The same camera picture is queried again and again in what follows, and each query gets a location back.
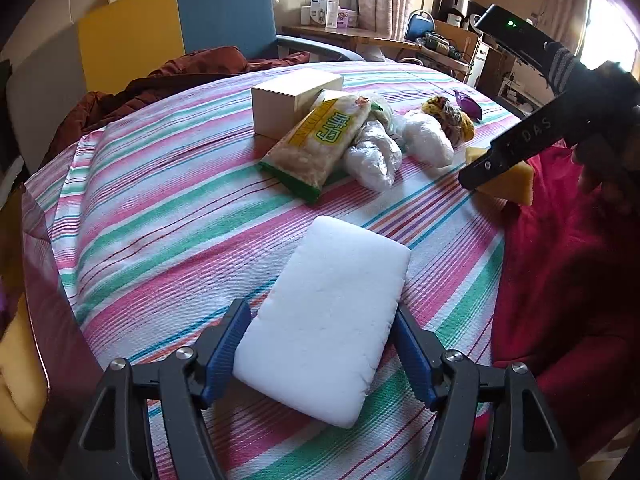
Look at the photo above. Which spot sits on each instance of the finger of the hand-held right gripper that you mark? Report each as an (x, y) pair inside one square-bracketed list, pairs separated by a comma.
[(520, 145)]

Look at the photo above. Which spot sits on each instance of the gold tin box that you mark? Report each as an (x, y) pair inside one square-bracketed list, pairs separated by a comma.
[(20, 360)]

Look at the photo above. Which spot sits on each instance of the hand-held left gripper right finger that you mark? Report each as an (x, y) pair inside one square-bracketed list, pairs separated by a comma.
[(412, 355)]

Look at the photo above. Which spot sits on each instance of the wooden desk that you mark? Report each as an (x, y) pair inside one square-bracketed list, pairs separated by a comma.
[(350, 35)]

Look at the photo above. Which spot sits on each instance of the tall white box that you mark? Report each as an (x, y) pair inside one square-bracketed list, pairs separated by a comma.
[(333, 10)]

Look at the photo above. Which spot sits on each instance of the grey yellow blue sofa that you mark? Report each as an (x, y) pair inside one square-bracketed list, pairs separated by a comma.
[(130, 35)]

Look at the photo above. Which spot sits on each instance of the person's right hand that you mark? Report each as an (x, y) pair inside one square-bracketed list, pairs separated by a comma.
[(612, 170)]

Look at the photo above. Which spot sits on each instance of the maroon jacket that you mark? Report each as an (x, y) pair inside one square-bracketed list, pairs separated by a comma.
[(200, 67)]

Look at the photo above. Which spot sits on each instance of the white box with blue label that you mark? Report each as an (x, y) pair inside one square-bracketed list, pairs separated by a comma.
[(318, 7)]

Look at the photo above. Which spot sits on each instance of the white cardboard box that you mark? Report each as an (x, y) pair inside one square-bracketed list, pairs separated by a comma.
[(280, 105)]

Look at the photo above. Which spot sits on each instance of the wooden side table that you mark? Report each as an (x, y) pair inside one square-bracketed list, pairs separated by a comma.
[(450, 30)]

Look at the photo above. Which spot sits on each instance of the small white box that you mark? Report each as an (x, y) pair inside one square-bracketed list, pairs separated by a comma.
[(306, 13)]

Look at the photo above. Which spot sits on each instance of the striped tablecloth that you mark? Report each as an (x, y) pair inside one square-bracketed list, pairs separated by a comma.
[(175, 200)]

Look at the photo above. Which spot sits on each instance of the person's right forearm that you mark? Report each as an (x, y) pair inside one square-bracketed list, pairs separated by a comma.
[(562, 67)]

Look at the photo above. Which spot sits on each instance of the blue chair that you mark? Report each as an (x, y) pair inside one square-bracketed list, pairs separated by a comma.
[(420, 22)]

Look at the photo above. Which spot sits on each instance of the yellow green food packet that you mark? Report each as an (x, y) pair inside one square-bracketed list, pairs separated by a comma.
[(320, 145)]

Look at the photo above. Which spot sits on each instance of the purple packet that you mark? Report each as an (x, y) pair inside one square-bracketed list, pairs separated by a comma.
[(468, 105)]

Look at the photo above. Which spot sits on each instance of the yellow patterned pouch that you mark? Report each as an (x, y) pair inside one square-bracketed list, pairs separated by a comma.
[(450, 115)]

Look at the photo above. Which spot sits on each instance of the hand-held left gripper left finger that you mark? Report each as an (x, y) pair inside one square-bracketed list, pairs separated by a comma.
[(225, 350)]

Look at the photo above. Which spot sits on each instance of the red cloth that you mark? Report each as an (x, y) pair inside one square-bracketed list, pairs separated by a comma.
[(565, 285)]

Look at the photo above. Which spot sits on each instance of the yellow sponge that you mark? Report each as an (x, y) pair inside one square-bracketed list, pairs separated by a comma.
[(515, 185)]

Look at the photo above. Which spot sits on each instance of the white foam block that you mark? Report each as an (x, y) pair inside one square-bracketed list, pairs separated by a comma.
[(320, 320)]

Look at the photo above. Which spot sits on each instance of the small purple box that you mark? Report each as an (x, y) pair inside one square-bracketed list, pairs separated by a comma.
[(349, 19)]

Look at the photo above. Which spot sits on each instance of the plastic bundle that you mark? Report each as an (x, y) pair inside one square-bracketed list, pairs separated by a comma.
[(372, 157), (430, 135)]

